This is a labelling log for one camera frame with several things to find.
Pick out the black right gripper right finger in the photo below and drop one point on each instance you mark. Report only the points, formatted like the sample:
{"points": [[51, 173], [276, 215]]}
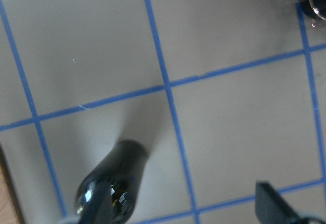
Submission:
{"points": [[271, 208]]}

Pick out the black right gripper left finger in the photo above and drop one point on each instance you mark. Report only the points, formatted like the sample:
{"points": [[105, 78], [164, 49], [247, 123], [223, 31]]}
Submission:
{"points": [[99, 209]]}

